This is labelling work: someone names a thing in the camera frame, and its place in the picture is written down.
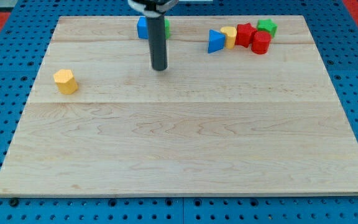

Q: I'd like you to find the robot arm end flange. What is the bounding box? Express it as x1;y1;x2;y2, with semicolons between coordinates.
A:
127;0;179;18

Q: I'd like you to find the yellow heart block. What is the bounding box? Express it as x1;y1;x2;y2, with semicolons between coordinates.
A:
220;26;237;49

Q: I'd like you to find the yellow hexagon block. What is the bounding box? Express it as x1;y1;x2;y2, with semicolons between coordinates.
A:
53;69;78;95

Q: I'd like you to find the light wooden board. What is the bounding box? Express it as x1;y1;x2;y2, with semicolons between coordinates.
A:
0;16;358;198

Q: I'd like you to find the blue triangle block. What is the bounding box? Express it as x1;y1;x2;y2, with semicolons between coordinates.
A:
208;30;226;54

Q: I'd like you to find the green block behind rod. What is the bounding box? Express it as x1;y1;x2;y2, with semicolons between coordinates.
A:
164;19;170;40

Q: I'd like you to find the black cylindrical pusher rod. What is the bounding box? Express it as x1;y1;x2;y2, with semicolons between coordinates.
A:
146;15;168;71

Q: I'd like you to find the blue cube block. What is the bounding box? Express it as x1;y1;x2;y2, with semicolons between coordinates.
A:
136;16;149;39

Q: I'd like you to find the red star block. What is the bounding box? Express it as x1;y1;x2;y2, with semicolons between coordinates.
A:
235;22;257;48

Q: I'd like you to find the red cylinder block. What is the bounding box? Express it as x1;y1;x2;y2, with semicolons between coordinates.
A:
251;31;272;54

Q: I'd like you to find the green star block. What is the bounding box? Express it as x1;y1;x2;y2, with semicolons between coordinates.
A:
257;19;278;38

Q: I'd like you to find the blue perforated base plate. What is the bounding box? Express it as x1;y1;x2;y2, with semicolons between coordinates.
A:
0;0;358;223

